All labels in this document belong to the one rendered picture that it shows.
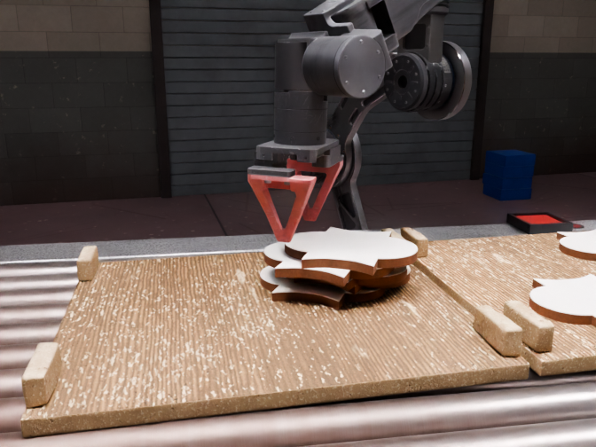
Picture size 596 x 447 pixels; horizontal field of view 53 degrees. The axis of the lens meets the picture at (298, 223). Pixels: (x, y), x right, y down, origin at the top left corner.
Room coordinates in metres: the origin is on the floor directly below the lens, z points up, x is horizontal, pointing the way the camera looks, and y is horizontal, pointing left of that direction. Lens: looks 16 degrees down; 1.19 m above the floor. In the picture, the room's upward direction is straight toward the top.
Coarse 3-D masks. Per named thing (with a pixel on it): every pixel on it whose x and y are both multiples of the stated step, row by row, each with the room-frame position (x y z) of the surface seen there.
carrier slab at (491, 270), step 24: (456, 240) 0.81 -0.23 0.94; (480, 240) 0.81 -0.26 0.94; (504, 240) 0.81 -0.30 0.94; (528, 240) 0.81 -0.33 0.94; (552, 240) 0.81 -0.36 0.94; (432, 264) 0.71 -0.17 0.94; (456, 264) 0.71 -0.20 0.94; (480, 264) 0.71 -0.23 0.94; (504, 264) 0.71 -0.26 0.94; (528, 264) 0.71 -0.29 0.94; (552, 264) 0.71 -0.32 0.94; (576, 264) 0.71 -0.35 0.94; (456, 288) 0.63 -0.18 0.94; (480, 288) 0.63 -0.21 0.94; (504, 288) 0.63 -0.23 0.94; (528, 288) 0.63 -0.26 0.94; (576, 336) 0.51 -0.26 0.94; (528, 360) 0.48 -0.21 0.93; (552, 360) 0.46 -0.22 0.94; (576, 360) 0.47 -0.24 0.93
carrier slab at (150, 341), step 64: (192, 256) 0.74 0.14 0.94; (256, 256) 0.74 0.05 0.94; (64, 320) 0.54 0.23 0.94; (128, 320) 0.54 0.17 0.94; (192, 320) 0.54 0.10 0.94; (256, 320) 0.54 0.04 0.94; (320, 320) 0.54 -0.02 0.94; (384, 320) 0.54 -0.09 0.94; (448, 320) 0.54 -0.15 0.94; (64, 384) 0.42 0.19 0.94; (128, 384) 0.42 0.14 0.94; (192, 384) 0.42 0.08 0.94; (256, 384) 0.42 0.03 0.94; (320, 384) 0.42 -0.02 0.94; (384, 384) 0.43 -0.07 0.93; (448, 384) 0.44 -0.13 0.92
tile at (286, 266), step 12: (264, 252) 0.63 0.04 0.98; (276, 252) 0.63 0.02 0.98; (276, 264) 0.60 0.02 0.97; (288, 264) 0.58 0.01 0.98; (300, 264) 0.58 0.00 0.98; (276, 276) 0.58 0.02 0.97; (288, 276) 0.58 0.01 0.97; (300, 276) 0.58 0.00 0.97; (312, 276) 0.57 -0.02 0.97; (324, 276) 0.57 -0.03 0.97; (336, 276) 0.56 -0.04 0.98; (348, 276) 0.56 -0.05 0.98; (360, 276) 0.57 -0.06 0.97; (372, 276) 0.57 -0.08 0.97; (384, 276) 0.58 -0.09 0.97
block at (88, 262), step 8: (88, 248) 0.69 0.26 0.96; (96, 248) 0.70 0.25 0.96; (80, 256) 0.66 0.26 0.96; (88, 256) 0.66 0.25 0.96; (96, 256) 0.69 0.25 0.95; (80, 264) 0.65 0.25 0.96; (88, 264) 0.65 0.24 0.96; (96, 264) 0.68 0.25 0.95; (80, 272) 0.65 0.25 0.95; (88, 272) 0.65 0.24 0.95; (80, 280) 0.65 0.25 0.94; (88, 280) 0.65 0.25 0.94
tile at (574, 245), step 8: (560, 232) 0.82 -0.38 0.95; (568, 232) 0.82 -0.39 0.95; (576, 232) 0.82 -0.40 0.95; (584, 232) 0.82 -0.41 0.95; (592, 232) 0.82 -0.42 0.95; (560, 240) 0.78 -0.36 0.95; (568, 240) 0.78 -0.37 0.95; (576, 240) 0.78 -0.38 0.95; (584, 240) 0.78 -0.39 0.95; (592, 240) 0.78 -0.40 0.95; (560, 248) 0.77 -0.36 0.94; (568, 248) 0.75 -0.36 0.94; (576, 248) 0.74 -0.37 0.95; (584, 248) 0.74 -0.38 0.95; (592, 248) 0.74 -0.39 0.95; (576, 256) 0.74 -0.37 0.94; (584, 256) 0.73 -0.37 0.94; (592, 256) 0.73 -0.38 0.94
